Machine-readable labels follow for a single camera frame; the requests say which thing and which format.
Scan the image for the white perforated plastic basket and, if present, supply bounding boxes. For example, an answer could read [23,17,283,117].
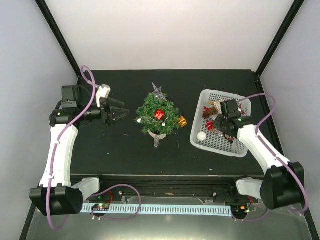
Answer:
[190,89,252,158]

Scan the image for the gold gift box ornament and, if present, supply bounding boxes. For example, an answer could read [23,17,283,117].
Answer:
[178,116,188,128]

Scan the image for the red santa ornament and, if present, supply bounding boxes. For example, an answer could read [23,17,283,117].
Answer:
[205,121,216,131]

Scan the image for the silver star tree topper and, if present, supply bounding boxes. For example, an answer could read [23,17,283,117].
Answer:
[151,82,167,102]

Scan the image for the small green christmas tree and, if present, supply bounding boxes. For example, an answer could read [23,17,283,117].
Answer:
[135,93,181,136]

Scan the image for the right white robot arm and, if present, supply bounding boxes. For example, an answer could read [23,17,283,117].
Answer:
[213,99,308,210]

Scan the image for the white bulb string lights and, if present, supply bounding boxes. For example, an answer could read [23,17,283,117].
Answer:
[136,115,167,148]

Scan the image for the red gift box ornament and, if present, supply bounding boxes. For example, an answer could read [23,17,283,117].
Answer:
[154,109,165,121]

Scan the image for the brown pine cone ornament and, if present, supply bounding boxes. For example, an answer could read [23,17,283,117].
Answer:
[202,107,219,119]

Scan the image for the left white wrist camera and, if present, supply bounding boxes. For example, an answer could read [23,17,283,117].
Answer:
[95,84,111,108]

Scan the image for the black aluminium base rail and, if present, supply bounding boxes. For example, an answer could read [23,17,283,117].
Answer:
[69,174,266,201]

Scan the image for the right circuit board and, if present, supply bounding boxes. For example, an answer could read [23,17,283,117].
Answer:
[231,203,257,213]

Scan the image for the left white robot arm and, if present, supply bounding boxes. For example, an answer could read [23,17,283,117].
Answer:
[29,84,129,216]

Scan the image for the white ball ornament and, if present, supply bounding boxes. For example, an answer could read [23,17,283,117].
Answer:
[197,131,207,142]

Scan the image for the white slotted cable duct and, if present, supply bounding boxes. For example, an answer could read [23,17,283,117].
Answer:
[80,203,232,217]

